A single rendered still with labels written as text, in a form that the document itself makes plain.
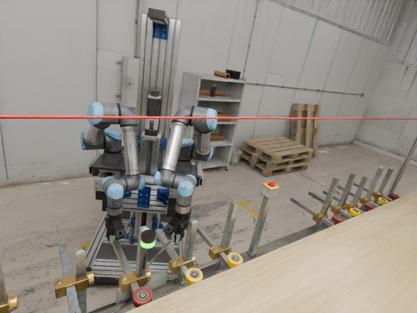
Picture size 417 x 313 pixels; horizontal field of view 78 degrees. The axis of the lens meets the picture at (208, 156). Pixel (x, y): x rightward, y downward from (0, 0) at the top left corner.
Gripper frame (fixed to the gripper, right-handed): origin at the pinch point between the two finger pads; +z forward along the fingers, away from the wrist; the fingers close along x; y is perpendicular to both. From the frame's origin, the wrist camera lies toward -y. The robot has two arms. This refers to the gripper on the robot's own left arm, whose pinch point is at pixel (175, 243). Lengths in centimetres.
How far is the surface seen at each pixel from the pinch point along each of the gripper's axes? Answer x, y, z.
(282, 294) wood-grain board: -56, 13, 1
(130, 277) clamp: 1.3, -27.6, 4.0
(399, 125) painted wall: -95, 789, 1
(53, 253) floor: 129, -7, 91
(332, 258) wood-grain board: -69, 58, 1
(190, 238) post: -10.0, -1.1, -10.5
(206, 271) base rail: -13.9, 15.7, 21.1
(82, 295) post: 6.6, -47.0, 2.6
